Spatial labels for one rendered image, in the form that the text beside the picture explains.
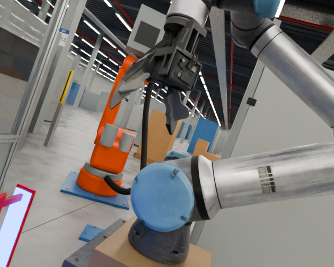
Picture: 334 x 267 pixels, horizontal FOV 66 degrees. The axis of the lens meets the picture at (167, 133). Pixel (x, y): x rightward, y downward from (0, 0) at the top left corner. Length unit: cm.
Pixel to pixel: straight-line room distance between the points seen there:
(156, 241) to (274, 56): 47
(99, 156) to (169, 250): 324
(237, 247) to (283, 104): 97
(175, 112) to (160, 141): 739
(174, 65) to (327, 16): 825
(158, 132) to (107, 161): 431
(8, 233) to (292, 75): 57
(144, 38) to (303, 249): 313
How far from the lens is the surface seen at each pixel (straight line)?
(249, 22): 59
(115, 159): 380
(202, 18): 53
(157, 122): 800
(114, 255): 58
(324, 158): 46
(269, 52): 62
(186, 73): 47
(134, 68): 48
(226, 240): 187
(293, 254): 197
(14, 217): 38
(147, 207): 45
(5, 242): 39
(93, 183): 383
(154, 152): 796
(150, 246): 61
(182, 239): 63
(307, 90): 62
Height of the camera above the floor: 132
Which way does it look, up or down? 2 degrees down
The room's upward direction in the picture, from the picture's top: 21 degrees clockwise
